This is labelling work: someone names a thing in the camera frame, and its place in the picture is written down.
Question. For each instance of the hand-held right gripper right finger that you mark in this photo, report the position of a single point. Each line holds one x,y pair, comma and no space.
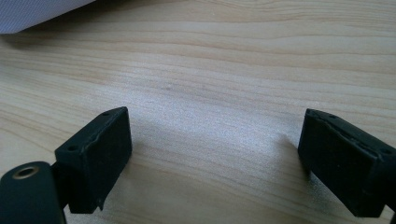
345,158

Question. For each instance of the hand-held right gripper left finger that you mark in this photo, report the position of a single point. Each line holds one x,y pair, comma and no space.
99,155

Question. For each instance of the white textured sheet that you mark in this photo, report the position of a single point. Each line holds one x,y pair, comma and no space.
28,12

